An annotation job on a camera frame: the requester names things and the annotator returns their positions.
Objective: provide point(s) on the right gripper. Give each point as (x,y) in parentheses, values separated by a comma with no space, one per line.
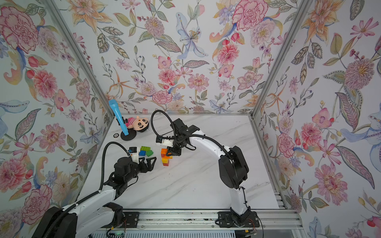
(173,151)

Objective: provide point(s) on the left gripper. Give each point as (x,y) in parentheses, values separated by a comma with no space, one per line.
(150,166)

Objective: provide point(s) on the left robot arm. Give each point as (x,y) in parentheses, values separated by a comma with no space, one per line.
(98,209)

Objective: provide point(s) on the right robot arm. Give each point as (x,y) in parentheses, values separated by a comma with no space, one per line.
(233,168)

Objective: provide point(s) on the lime green flat lego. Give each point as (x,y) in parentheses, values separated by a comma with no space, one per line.
(145,148)

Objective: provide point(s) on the black round stand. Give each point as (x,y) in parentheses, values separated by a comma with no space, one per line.
(128,135)

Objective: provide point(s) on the plush doll head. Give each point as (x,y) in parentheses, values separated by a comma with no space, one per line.
(138,124)

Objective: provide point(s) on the blue tube on stand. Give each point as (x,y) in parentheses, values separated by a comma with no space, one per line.
(113,104)

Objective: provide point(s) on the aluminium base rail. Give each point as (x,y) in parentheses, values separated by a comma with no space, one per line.
(204,223)

